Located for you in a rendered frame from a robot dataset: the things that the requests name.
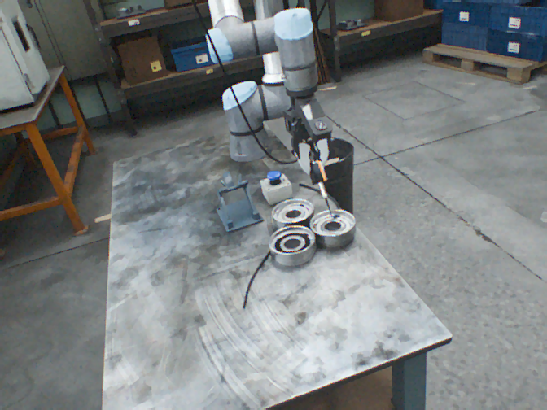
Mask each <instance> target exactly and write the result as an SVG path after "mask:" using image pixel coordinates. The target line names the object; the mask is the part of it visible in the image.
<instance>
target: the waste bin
mask: <svg viewBox="0 0 547 410"><path fill-rule="evenodd" d="M306 143H307V144H308V145H309V146H310V150H311V152H313V153H314V155H313V158H314V161H315V162H316V161H318V160H319V158H318V157H317V151H316V149H315V146H314V141H313V140H312V139H311V140H308V141H306ZM337 158H339V161H337V162H334V163H331V164H325V166H324V168H323V169H324V172H325V174H326V178H328V180H327V181H324V182H323V184H324V186H325V189H326V192H327V193H328V194H329V195H330V196H331V197H333V198H334V199H335V201H337V203H338V204H339V206H340V208H341V209H342V210H343V211H346V212H349V213H351V214H352V215H353V170H354V167H353V165H354V147H353V145H352V143H351V142H348V141H346V140H343V139H341V138H337V137H332V138H331V143H330V150H329V154H328V157H327V160H330V159H337Z"/></svg>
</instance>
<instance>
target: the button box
mask: <svg viewBox="0 0 547 410"><path fill-rule="evenodd" d="M260 183H261V187H262V191H263V195H264V196H265V198H266V200H267V201H268V203H269V205H273V204H275V203H280V202H283V201H286V200H289V199H292V198H294V197H293V192H292V187H291V183H290V182H289V181H288V180H287V178H286V177H285V176H284V174H282V176H281V177H280V178H279V179H278V181H277V182H273V181H271V180H269V179H265V180H262V181H260Z"/></svg>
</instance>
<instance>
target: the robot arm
mask: <svg viewBox="0 0 547 410"><path fill-rule="evenodd" d="M253 2H254V7H255V13H256V21H251V22H247V23H244V19H243V13H242V10H241V7H240V4H239V0H208V3H209V7H210V11H211V16H212V23H213V29H211V30H208V32H209V34H210V37H211V39H212V42H213V44H214V46H215V48H216V50H217V53H218V55H219V57H220V60H221V62H222V63H226V62H228V63H231V62H232V61H235V60H239V59H246V58H251V57H255V56H259V55H263V59H264V64H265V75H264V76H263V78H262V81H263V85H257V84H256V83H255V82H254V81H249V82H243V83H240V84H237V85H234V86H232V87H233V90H234V92H235V94H236V97H237V99H238V101H239V104H240V106H241V108H242V109H243V112H244V114H245V116H246V118H247V121H248V123H249V124H250V125H251V127H252V130H253V132H254V134H255V135H256V137H257V138H258V140H259V142H260V144H261V145H262V146H263V147H264V148H265V149H266V151H267V152H268V153H269V154H270V153H271V152H272V151H273V143H272V141H271V140H270V138H269V135H268V134H267V132H266V131H265V127H264V123H263V121H267V120H274V119H278V118H283V117H284V120H285V125H286V131H287V132H288V133H289V134H290V135H291V136H292V137H291V146H292V148H293V150H294V152H295V156H296V157H297V159H298V161H299V163H300V166H301V167H302V169H303V170H304V171H305V172H306V173H307V174H308V175H310V173H311V168H310V165H309V164H310V159H309V152H310V146H309V145H308V144H307V143H306V142H303V139H304V140H305V141H308V139H309V138H311V139H312V140H313V141H314V146H315V149H316V151H317V157H318V158H319V160H318V161H321V162H322V167H323V168H324V166H325V164H326V160H327V157H328V154H329V150H330V143H331V134H332V130H333V128H332V126H331V124H330V122H329V120H328V119H327V117H326V114H325V112H324V111H323V110H322V107H321V105H320V103H319V102H318V100H317V98H316V96H315V94H314V93H315V92H317V91H318V87H317V82H318V76H317V64H316V58H315V50H314V43H313V24H312V22H311V17H310V13H309V11H308V10H307V9H304V8H296V9H290V10H286V11H284V8H283V2H282V0H253ZM223 103H224V109H225V113H226V117H227V121H228V125H229V128H230V157H231V159H233V160H235V161H238V162H251V161H255V160H258V159H263V158H264V157H266V156H267V154H266V153H265V152H264V151H263V150H262V149H261V148H260V146H259V145H258V143H257V141H256V139H255V138H254V137H253V135H252V133H251V131H250V129H249V128H248V126H247V124H246V122H245V120H244V118H243V115H242V113H241V111H240V110H239V108H238V105H237V103H236V101H235V99H234V96H233V94H232V92H231V90H230V89H227V91H225V92H224V94H223ZM286 118H287V120H286ZM287 124H288V127H287Z"/></svg>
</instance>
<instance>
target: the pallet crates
mask: <svg viewBox="0 0 547 410"><path fill-rule="evenodd" d="M442 2H443V6H442V7H443V21H442V24H443V26H442V43H440V44H438V45H437V46H431V47H428V48H426V49H423V50H424V51H423V63H427V64H431V65H435V66H438V67H442V68H448V69H453V70H456V71H460V72H466V73H470V74H474V75H478V76H484V77H488V78H492V79H495V80H499V81H505V82H509V83H513V84H516V85H523V84H525V83H528V82H529V76H530V72H538V73H542V74H546V75H547V0H461V1H459V2H453V0H443V1H442ZM440 55H447V56H451V57H455V58H459V59H462V64H461V65H459V64H455V63H448V62H444V61H440ZM481 63H487V64H491V65H496V66H501V67H505V68H507V71H508V72H507V75H505V74H500V73H497V72H490V71H486V70H482V69H480V64H481Z"/></svg>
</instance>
